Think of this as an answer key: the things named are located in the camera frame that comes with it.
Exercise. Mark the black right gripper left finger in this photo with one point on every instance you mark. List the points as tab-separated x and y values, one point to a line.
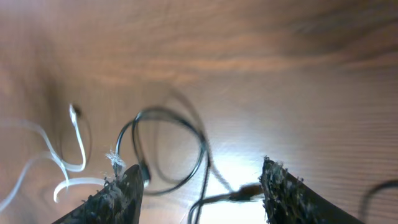
119	202

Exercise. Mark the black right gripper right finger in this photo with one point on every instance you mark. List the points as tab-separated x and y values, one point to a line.
287	200

